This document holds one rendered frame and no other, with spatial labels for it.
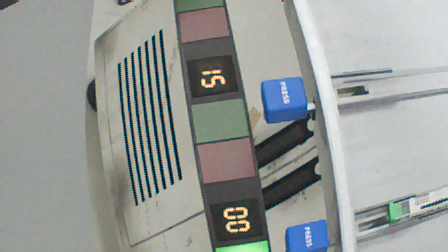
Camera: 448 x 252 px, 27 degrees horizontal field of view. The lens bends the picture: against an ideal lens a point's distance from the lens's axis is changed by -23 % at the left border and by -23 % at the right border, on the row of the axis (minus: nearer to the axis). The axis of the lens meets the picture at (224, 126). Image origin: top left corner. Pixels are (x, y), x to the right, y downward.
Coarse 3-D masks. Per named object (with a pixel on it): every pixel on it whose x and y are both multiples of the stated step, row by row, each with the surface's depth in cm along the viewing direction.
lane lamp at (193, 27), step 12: (192, 12) 84; (204, 12) 84; (216, 12) 84; (180, 24) 83; (192, 24) 83; (204, 24) 83; (216, 24) 83; (228, 24) 83; (192, 36) 83; (204, 36) 83; (216, 36) 83; (228, 36) 83
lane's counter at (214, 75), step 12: (192, 60) 82; (204, 60) 82; (216, 60) 82; (228, 60) 82; (192, 72) 81; (204, 72) 81; (216, 72) 81; (228, 72) 81; (192, 84) 81; (204, 84) 81; (216, 84) 81; (228, 84) 81; (192, 96) 81
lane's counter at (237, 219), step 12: (216, 204) 77; (228, 204) 77; (240, 204) 77; (252, 204) 77; (216, 216) 77; (228, 216) 77; (240, 216) 77; (252, 216) 77; (216, 228) 76; (228, 228) 76; (240, 228) 76; (252, 228) 76
